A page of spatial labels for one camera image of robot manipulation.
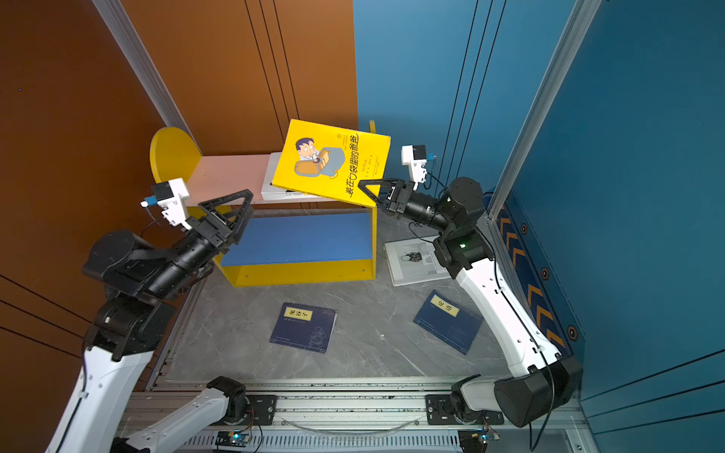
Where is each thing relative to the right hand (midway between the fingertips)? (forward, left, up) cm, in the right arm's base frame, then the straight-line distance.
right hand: (358, 192), depth 53 cm
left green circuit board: (-34, +33, -52) cm, 70 cm away
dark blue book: (-4, -26, -51) cm, 58 cm away
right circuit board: (-34, -28, -53) cm, 69 cm away
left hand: (-5, +18, +3) cm, 18 cm away
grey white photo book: (+17, -17, -46) cm, 52 cm away
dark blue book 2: (-5, +20, -50) cm, 54 cm away
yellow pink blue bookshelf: (+15, +22, -31) cm, 40 cm away
